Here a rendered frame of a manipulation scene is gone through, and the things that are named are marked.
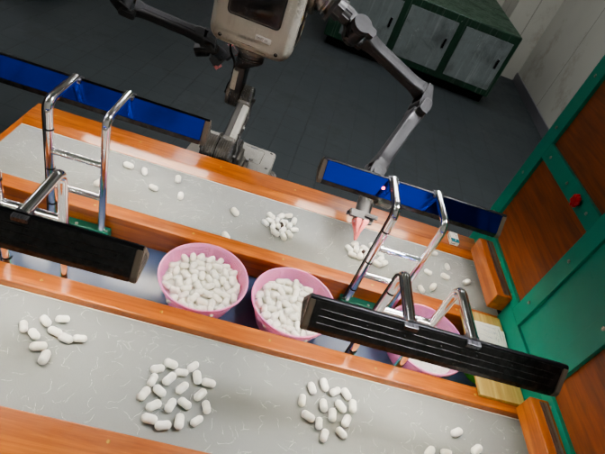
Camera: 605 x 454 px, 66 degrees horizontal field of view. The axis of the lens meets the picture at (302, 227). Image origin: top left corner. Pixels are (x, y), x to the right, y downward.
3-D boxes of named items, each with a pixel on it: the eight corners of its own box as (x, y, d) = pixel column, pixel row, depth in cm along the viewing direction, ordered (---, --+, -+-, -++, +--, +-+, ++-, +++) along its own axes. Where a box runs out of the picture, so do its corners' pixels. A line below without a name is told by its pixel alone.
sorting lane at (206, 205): (21, 128, 169) (21, 122, 167) (474, 265, 192) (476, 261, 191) (-32, 173, 146) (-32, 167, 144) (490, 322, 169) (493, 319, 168)
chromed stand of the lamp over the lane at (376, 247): (338, 267, 172) (387, 171, 144) (387, 282, 175) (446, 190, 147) (336, 306, 158) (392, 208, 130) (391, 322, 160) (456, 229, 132)
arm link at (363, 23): (426, 99, 195) (443, 88, 186) (413, 122, 189) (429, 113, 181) (347, 23, 183) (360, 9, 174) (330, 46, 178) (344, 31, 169)
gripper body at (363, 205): (377, 221, 163) (382, 202, 165) (349, 212, 162) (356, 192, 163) (371, 223, 170) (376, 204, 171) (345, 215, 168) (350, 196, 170)
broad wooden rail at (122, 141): (40, 143, 187) (38, 102, 175) (452, 267, 210) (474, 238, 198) (24, 159, 177) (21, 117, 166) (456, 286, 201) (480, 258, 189)
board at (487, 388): (458, 309, 162) (460, 307, 161) (497, 321, 164) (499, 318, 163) (478, 395, 137) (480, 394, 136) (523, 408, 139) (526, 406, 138)
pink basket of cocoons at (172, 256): (169, 253, 153) (173, 232, 147) (248, 276, 156) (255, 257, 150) (140, 317, 132) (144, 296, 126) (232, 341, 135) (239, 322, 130)
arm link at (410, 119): (408, 104, 190) (426, 94, 181) (417, 114, 191) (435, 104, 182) (355, 177, 173) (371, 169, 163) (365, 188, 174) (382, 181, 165)
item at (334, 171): (316, 167, 149) (324, 149, 144) (492, 223, 157) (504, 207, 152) (315, 182, 143) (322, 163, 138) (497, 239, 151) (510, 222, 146)
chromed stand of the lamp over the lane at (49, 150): (71, 190, 160) (69, 68, 132) (129, 206, 162) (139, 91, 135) (42, 224, 145) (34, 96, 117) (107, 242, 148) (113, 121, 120)
